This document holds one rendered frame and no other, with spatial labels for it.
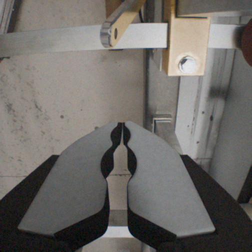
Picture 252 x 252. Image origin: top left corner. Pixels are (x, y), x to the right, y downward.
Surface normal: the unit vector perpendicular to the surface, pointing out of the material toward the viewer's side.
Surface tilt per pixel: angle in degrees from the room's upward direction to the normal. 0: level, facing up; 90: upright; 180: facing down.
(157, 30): 0
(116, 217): 90
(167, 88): 0
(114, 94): 0
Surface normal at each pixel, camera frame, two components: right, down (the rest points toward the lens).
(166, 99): 0.00, 0.49
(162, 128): -0.03, -0.87
